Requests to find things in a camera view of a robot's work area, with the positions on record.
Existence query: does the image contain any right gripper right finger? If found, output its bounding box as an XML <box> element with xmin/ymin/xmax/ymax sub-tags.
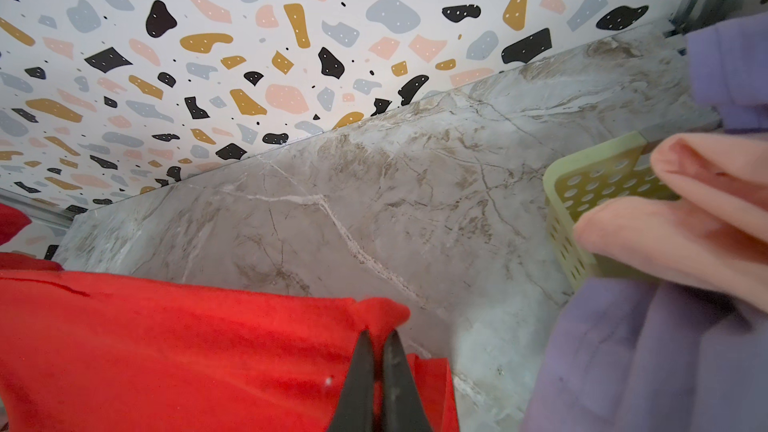
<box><xmin>381</xmin><ymin>331</ymin><xmax>432</xmax><ymax>432</ymax></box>

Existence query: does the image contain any green plastic basket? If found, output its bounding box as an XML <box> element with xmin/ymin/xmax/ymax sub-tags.
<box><xmin>543</xmin><ymin>132</ymin><xmax>678</xmax><ymax>290</ymax></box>

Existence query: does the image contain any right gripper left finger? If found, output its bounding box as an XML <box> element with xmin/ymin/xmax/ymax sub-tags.
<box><xmin>326</xmin><ymin>331</ymin><xmax>375</xmax><ymax>432</ymax></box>

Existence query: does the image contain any left aluminium corner post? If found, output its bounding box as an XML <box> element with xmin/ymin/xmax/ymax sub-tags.
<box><xmin>1</xmin><ymin>189</ymin><xmax>74</xmax><ymax>229</ymax></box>

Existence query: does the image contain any purple t-shirt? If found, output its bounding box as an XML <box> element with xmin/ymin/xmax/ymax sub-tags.
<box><xmin>522</xmin><ymin>13</ymin><xmax>767</xmax><ymax>431</ymax></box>

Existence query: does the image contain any peach t-shirt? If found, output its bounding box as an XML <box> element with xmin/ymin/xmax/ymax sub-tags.
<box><xmin>574</xmin><ymin>133</ymin><xmax>767</xmax><ymax>311</ymax></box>

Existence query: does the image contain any red t-shirt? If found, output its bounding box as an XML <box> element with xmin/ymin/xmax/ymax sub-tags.
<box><xmin>0</xmin><ymin>202</ymin><xmax>461</xmax><ymax>432</ymax></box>

